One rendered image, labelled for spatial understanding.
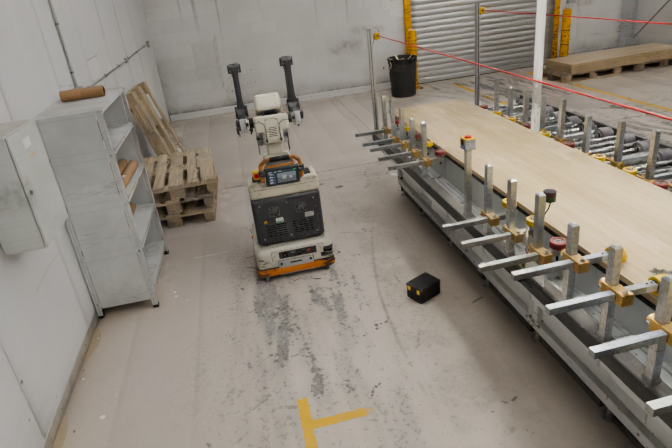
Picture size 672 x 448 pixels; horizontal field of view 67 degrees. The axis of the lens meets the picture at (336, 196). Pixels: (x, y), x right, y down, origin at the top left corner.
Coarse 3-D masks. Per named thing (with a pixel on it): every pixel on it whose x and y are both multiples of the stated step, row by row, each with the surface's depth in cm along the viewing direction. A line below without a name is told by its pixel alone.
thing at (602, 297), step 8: (632, 288) 196; (640, 288) 195; (648, 288) 196; (656, 288) 197; (584, 296) 194; (592, 296) 194; (600, 296) 193; (608, 296) 193; (552, 304) 192; (560, 304) 191; (568, 304) 191; (576, 304) 191; (584, 304) 192; (592, 304) 193; (552, 312) 190; (560, 312) 191
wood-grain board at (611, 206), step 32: (416, 128) 441; (448, 128) 431; (480, 128) 421; (512, 128) 412; (480, 160) 354; (512, 160) 348; (544, 160) 342; (576, 160) 336; (576, 192) 292; (608, 192) 287; (640, 192) 283; (544, 224) 266; (608, 224) 254; (640, 224) 251; (640, 256) 225
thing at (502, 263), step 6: (534, 252) 245; (552, 252) 244; (558, 252) 245; (510, 258) 242; (516, 258) 242; (522, 258) 242; (528, 258) 242; (534, 258) 243; (480, 264) 240; (486, 264) 240; (492, 264) 239; (498, 264) 240; (504, 264) 241; (510, 264) 241; (516, 264) 242; (480, 270) 239; (486, 270) 240
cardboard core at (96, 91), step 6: (66, 90) 370; (72, 90) 370; (78, 90) 370; (84, 90) 371; (90, 90) 371; (96, 90) 372; (102, 90) 372; (60, 96) 368; (66, 96) 369; (72, 96) 370; (78, 96) 371; (84, 96) 372; (90, 96) 373; (96, 96) 374
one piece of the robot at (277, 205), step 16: (272, 160) 377; (256, 176) 376; (304, 176) 387; (256, 192) 382; (272, 192) 385; (288, 192) 388; (304, 192) 391; (256, 208) 387; (272, 208) 389; (288, 208) 392; (304, 208) 397; (320, 208) 399; (256, 224) 392; (272, 224) 395; (288, 224) 398; (304, 224) 400; (320, 224) 403; (272, 240) 400; (288, 240) 406
